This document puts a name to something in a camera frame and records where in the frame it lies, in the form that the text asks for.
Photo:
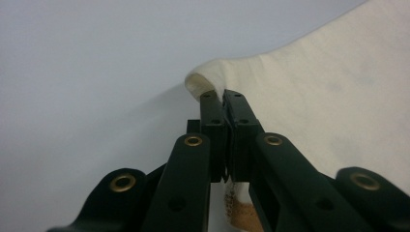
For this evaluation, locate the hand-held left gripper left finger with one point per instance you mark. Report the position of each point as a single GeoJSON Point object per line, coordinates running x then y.
{"type": "Point", "coordinates": [217, 145]}

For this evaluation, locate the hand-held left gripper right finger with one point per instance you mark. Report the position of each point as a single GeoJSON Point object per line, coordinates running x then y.
{"type": "Point", "coordinates": [241, 145]}

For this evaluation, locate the cream baby bodysuit brown trim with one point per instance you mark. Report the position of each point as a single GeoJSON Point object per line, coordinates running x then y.
{"type": "Point", "coordinates": [322, 96]}

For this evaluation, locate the white table cover sheet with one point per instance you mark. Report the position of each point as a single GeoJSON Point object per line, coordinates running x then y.
{"type": "Point", "coordinates": [80, 80]}

